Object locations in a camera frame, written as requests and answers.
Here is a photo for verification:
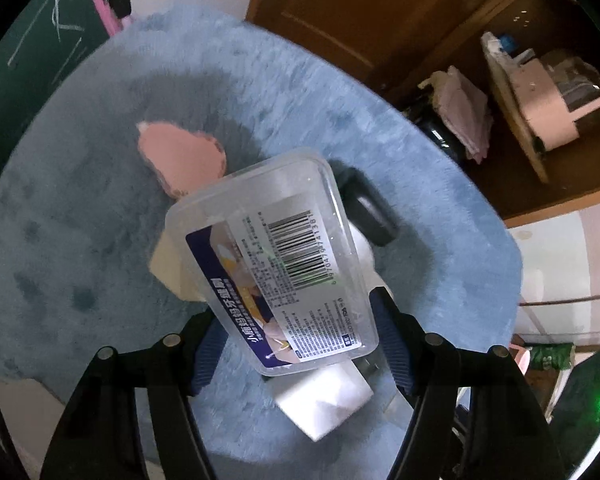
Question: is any white power adapter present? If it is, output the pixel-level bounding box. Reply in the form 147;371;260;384
268;361;374;442

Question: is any clear plastic floss box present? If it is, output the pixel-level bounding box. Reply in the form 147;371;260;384
164;148;379;377

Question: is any black small case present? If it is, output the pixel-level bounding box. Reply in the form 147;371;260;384
337;168;400;247

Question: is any blue fuzzy table mat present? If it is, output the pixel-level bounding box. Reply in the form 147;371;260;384
0;3;526;470

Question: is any pink sponge puff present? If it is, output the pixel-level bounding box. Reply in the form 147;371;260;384
136;122;227;200

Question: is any pink folded towel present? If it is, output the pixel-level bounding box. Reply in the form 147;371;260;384
429;65;493;164

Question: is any wooden shelf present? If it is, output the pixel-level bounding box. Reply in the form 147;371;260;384
398;0;600;226

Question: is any pink storage bag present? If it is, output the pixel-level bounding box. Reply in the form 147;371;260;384
508;50;600;153

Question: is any brown wooden door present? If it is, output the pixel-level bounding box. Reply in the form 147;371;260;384
247;0;486;94

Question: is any green chalkboard pink frame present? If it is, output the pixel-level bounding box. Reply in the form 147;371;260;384
0;0;109;170

